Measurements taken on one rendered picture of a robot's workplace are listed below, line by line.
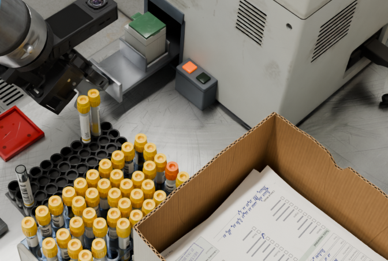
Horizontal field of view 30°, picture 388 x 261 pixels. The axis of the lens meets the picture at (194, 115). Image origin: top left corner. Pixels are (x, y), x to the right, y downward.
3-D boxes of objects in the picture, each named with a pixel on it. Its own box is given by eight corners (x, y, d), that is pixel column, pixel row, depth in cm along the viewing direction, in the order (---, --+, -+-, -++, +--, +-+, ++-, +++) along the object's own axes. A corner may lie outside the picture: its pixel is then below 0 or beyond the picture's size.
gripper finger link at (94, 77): (85, 77, 101) (56, 56, 93) (93, 67, 101) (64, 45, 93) (107, 96, 99) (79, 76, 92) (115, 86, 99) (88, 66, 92)
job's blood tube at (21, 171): (32, 204, 96) (22, 162, 88) (38, 211, 96) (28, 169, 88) (24, 210, 96) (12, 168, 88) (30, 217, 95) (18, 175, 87)
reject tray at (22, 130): (15, 108, 106) (15, 104, 106) (44, 135, 104) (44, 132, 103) (-23, 133, 103) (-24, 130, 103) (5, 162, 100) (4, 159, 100)
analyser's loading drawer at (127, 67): (187, 14, 118) (189, -11, 114) (216, 35, 115) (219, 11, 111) (90, 77, 108) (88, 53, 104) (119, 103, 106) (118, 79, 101)
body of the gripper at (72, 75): (26, 85, 99) (-25, 55, 88) (67, 37, 99) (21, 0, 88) (62, 118, 96) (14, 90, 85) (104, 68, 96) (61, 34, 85)
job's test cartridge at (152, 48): (144, 39, 111) (144, 9, 106) (165, 56, 109) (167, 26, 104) (124, 52, 109) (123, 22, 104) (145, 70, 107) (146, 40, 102)
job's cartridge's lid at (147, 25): (144, 10, 106) (144, 7, 106) (166, 28, 104) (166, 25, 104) (124, 23, 104) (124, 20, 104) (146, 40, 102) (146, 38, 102)
